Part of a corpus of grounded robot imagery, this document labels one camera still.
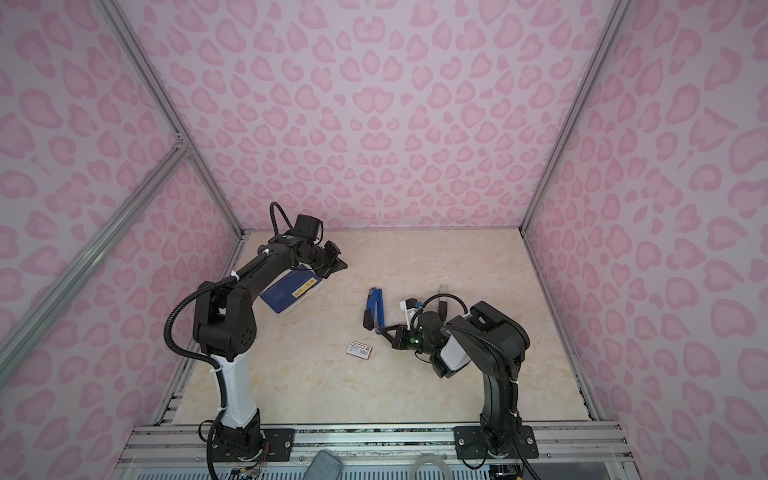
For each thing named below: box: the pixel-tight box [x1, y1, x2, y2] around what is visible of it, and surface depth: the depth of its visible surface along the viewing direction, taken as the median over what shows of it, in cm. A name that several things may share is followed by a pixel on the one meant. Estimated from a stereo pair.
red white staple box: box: [345, 340, 374, 360], surface depth 90 cm
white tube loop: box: [409, 453, 451, 480], surface depth 71 cm
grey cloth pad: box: [303, 450, 343, 480], surface depth 69 cm
